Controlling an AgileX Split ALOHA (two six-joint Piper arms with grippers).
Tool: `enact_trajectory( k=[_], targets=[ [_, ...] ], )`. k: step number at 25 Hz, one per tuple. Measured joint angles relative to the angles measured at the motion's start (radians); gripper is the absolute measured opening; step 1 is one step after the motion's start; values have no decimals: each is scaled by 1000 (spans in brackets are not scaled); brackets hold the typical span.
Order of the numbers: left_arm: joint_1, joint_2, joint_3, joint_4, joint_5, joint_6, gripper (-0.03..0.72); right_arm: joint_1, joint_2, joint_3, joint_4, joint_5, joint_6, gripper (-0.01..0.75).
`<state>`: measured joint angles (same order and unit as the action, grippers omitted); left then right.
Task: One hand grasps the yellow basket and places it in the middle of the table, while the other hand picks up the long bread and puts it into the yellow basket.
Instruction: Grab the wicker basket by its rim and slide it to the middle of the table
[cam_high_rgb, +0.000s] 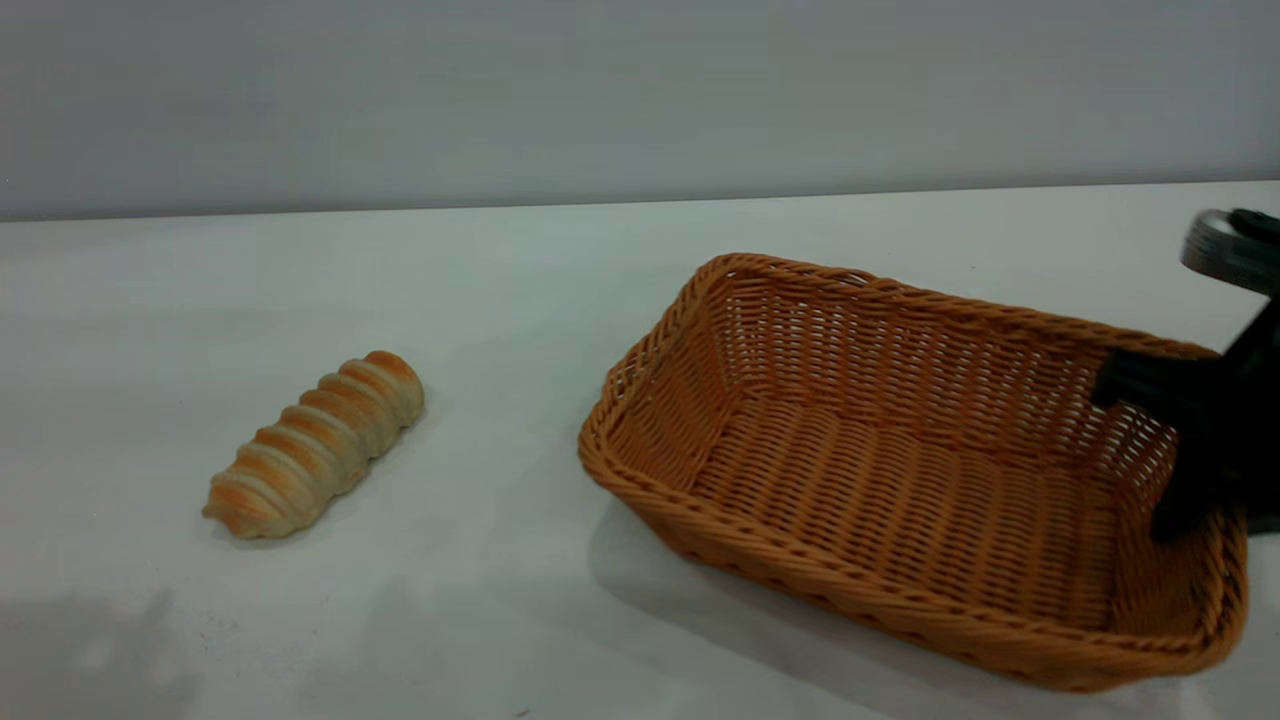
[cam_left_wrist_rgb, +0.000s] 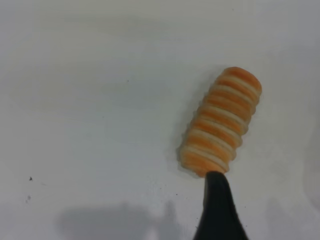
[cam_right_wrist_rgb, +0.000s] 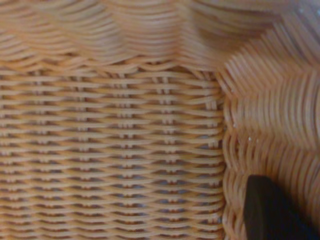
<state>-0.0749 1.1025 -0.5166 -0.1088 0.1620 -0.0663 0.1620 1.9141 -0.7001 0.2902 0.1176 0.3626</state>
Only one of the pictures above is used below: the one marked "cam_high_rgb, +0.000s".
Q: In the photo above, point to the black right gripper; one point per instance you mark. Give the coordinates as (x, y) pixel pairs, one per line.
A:
(1255, 420)

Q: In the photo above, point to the orange woven wicker basket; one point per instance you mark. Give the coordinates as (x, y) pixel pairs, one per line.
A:
(880, 500)

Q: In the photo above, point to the striped spiral bread roll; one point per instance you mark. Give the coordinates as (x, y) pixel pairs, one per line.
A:
(315, 445)

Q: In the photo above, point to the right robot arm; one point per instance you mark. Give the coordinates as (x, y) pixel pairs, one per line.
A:
(1235, 255)

